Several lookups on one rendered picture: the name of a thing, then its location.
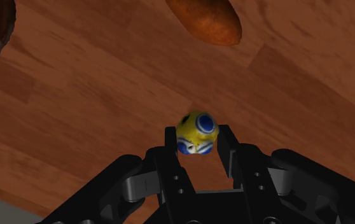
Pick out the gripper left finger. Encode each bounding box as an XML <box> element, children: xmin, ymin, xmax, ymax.
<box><xmin>38</xmin><ymin>126</ymin><xmax>198</xmax><ymax>224</ymax></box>

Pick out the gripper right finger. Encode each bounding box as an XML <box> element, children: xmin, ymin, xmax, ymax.
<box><xmin>216</xmin><ymin>124</ymin><xmax>355</xmax><ymax>224</ymax></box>

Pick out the yellow ball with blue circles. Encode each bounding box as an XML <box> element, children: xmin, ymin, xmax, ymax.
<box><xmin>176</xmin><ymin>111</ymin><xmax>219</xmax><ymax>155</ymax></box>

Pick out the brown bread loaf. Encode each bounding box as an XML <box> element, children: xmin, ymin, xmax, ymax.
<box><xmin>165</xmin><ymin>0</ymin><xmax>243</xmax><ymax>46</ymax></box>

